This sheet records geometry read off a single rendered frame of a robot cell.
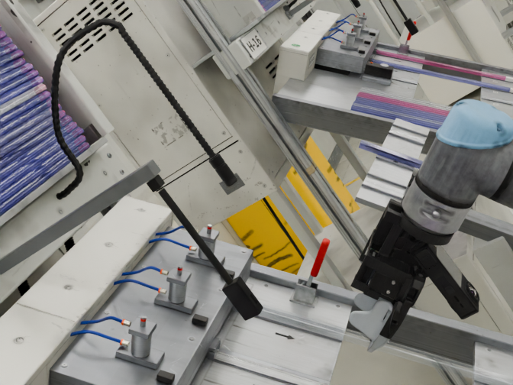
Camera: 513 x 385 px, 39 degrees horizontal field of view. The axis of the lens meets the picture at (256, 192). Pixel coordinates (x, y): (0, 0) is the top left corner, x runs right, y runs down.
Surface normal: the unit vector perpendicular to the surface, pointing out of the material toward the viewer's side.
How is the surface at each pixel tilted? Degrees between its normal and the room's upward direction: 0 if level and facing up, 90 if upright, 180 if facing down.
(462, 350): 90
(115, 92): 90
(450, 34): 90
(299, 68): 90
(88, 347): 45
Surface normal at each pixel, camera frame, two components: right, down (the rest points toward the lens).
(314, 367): 0.14, -0.87
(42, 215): 0.77, -0.44
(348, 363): -0.27, 0.42
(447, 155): -0.69, 0.16
